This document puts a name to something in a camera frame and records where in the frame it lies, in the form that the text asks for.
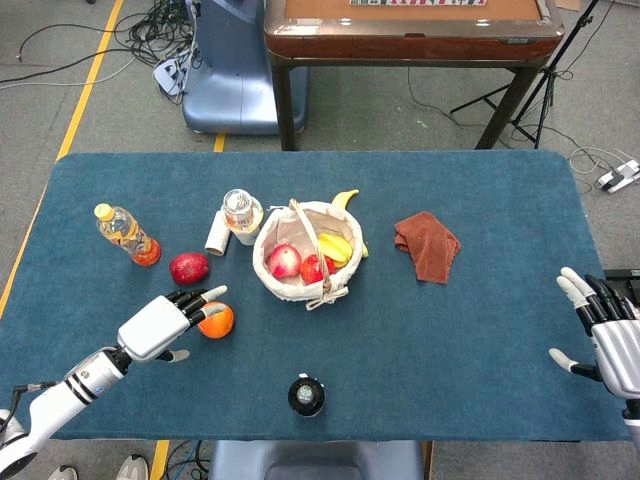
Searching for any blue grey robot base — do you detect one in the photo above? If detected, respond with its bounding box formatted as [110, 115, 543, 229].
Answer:
[181, 0, 310, 137]

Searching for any tangled black cable bundle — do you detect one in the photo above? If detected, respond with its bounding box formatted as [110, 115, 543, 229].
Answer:
[113, 0, 202, 107]

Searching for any red strawberry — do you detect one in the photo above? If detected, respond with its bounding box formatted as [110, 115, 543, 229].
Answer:
[299, 253, 337, 287]

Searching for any black tripod stand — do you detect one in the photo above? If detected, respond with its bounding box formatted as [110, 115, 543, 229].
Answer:
[449, 0, 602, 150]

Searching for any pink peach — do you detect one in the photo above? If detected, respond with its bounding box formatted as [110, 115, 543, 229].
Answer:
[267, 242, 303, 280]

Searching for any yellow starfruit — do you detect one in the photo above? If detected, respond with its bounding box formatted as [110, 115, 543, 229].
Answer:
[317, 232, 354, 269]

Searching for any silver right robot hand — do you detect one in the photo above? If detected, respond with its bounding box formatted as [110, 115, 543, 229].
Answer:
[548, 266, 640, 401]

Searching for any blue grey robot torso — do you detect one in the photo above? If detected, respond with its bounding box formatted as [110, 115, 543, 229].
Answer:
[208, 439, 426, 480]

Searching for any brown folded cloth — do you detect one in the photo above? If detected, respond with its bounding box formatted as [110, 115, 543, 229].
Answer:
[393, 210, 463, 286]

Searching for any wicker basket with cloth lining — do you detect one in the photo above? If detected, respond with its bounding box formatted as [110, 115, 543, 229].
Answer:
[251, 198, 365, 312]

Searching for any long black floor cable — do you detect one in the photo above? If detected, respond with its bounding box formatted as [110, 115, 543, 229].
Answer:
[0, 22, 137, 85]

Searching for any blue table cloth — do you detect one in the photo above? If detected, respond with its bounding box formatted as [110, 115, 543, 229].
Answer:
[0, 149, 634, 444]

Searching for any brown mahjong table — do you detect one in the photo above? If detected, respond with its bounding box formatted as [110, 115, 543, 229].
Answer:
[263, 0, 566, 152]

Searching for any dark red apple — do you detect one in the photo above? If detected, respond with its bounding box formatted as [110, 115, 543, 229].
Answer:
[168, 251, 211, 287]

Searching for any white power strip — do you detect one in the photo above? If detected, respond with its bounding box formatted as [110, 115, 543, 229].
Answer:
[151, 56, 194, 97]
[593, 158, 640, 194]

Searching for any thin white floor cable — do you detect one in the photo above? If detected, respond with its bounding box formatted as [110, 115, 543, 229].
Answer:
[0, 55, 137, 92]

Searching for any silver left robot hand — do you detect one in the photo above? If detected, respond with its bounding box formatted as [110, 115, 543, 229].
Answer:
[117, 284, 229, 364]

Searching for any white cardboard tube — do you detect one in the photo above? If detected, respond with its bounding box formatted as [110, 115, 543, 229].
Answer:
[204, 209, 233, 258]

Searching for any yellow banana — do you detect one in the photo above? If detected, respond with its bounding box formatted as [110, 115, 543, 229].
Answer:
[330, 188, 370, 259]

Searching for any orange drink plastic bottle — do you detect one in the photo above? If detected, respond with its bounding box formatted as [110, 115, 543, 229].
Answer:
[93, 201, 163, 268]

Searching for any orange fruit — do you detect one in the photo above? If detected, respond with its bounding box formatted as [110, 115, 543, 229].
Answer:
[197, 301, 236, 340]

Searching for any dark bottle with black cap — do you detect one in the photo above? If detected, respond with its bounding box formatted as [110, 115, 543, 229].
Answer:
[287, 371, 327, 419]

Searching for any clear bottle with orange drink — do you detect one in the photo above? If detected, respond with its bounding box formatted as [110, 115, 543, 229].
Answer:
[221, 188, 265, 234]

